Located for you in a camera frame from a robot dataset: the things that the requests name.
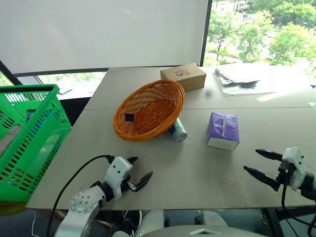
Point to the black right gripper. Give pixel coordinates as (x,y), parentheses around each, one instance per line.
(282,176)

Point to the grey robot torso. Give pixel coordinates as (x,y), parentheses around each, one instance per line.
(187,228)

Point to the brown cardboard box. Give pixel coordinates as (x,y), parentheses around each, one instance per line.
(184,76)

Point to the yellow round object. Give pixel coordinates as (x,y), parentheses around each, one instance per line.
(12,209)

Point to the black table leg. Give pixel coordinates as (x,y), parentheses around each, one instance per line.
(272,222)

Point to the black square tag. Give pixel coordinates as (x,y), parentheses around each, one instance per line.
(129,117)

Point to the green plastic shopping basket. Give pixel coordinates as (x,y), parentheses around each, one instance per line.
(37,148)

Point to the black window frame post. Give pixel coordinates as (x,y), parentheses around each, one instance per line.
(206,32)

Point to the green white drink can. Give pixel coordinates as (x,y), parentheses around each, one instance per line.
(179,133)

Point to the black slanted window frame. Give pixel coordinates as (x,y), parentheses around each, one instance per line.
(11,72)

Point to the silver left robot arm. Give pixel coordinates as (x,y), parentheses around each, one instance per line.
(81,202)

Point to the purple tissue pack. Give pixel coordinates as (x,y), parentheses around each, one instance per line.
(223,130)

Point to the white roller blind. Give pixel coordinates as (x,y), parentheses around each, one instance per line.
(98,32)

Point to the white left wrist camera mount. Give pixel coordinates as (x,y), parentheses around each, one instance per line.
(118,169)

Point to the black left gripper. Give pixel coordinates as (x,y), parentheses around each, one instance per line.
(129,184)

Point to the orange wicker basket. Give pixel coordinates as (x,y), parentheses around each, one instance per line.
(150,113)

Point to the silver black foil bags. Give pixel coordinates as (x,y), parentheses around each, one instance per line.
(237,82)

